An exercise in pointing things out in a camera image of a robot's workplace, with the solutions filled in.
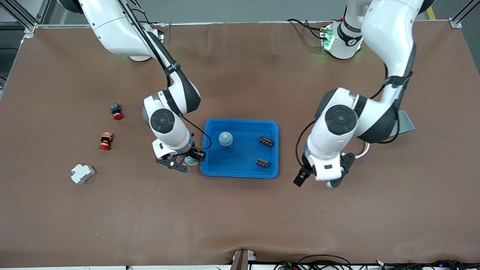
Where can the red button with dark body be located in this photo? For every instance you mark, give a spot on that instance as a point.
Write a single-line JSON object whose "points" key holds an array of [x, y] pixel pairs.
{"points": [[116, 111]]}

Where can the white circuit breaker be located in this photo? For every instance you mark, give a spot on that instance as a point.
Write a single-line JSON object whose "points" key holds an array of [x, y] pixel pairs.
{"points": [[82, 173]]}

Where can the dark electrolytic capacitor block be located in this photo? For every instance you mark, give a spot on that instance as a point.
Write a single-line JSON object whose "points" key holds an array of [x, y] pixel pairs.
{"points": [[266, 141], [262, 163]]}

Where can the brown table mat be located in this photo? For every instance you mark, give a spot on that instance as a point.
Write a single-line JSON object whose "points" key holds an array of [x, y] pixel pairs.
{"points": [[240, 217]]}

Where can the red orange black push button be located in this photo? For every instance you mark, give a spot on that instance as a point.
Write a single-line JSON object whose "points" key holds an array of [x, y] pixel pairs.
{"points": [[106, 141]]}

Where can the grey metal box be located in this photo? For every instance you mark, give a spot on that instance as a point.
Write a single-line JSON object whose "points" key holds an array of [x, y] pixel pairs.
{"points": [[407, 123]]}

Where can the white curved plastic piece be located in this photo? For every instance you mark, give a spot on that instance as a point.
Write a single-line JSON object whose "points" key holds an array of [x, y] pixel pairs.
{"points": [[363, 150]]}

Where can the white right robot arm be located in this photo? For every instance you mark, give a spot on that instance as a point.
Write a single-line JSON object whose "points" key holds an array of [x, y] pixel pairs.
{"points": [[168, 127]]}

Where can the aluminium frame post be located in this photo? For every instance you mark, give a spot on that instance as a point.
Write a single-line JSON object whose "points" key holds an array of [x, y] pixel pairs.
{"points": [[461, 17], [22, 18]]}

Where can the metal bracket at table edge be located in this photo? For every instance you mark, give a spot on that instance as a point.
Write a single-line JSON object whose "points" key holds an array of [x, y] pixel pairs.
{"points": [[243, 259]]}

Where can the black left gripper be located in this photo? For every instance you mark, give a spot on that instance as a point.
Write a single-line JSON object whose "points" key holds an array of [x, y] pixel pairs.
{"points": [[301, 178]]}

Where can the blue bell with beige button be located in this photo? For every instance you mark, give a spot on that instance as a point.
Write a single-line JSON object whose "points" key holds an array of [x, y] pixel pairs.
{"points": [[225, 138], [192, 161]]}

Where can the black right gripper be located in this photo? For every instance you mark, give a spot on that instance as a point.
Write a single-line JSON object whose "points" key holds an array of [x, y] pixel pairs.
{"points": [[196, 154]]}

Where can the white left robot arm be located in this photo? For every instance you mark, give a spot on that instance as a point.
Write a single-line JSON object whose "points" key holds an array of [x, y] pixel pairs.
{"points": [[337, 123]]}

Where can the blue plastic tray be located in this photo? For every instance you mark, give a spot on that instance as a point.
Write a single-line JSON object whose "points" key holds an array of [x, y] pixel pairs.
{"points": [[240, 157]]}

